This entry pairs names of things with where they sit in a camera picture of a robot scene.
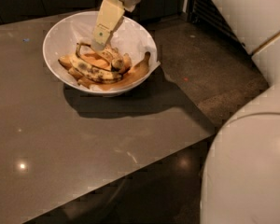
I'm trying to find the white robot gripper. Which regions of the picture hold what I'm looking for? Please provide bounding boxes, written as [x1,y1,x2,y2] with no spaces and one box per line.
[91,0,141,50]

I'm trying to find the spotted banana with curved stem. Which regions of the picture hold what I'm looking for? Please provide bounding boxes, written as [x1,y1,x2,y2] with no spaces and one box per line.
[76,42,130,74]

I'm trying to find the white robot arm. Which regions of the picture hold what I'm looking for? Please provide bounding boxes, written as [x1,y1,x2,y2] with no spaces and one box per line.
[200,0,280,224]

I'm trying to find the white ceramic bowl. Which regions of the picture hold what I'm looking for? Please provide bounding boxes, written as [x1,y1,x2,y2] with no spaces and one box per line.
[43,11,160,97]

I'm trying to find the white paper bowl liner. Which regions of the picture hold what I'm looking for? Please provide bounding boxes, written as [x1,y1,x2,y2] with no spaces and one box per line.
[68,18,160,96]

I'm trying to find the yellow banana at right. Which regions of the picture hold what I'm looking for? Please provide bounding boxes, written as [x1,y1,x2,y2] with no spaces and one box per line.
[128,51,150,82]

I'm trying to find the long spotted yellow banana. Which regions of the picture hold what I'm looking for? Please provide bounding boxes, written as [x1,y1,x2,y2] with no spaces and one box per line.
[70,54,122,84]

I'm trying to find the small banana at left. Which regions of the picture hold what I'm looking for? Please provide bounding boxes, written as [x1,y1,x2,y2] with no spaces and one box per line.
[58,55,72,70]

